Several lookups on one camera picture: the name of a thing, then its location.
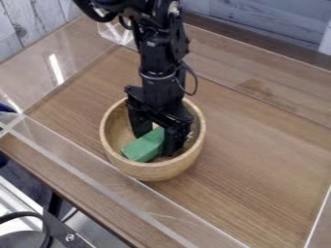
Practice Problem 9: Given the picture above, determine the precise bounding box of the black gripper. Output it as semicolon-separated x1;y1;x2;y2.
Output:
125;71;193;156

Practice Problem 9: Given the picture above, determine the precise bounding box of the green rectangular block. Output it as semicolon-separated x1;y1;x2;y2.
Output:
122;127;165;163

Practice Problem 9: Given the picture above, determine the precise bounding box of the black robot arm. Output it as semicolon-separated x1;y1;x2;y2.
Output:
73;0;193;156

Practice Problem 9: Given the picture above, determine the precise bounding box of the brown wooden bowl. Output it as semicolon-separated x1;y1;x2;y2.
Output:
99;98;207;181

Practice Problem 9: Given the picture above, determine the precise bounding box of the black table leg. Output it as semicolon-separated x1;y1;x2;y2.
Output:
49;193;63;217

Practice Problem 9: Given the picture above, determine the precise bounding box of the blue object at left edge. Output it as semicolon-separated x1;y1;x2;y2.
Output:
0;102;19;169

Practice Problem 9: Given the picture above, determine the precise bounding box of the clear acrylic barrier wall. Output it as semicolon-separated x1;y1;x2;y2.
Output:
0;17;331;248

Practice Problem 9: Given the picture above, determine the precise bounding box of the clear acrylic corner bracket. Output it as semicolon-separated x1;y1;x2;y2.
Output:
98;21;134;46

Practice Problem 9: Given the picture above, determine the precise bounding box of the black cable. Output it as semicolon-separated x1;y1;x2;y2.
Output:
0;210;54;248

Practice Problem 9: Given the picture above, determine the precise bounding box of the black metal bracket with screw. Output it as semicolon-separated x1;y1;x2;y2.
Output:
43;209;98;248

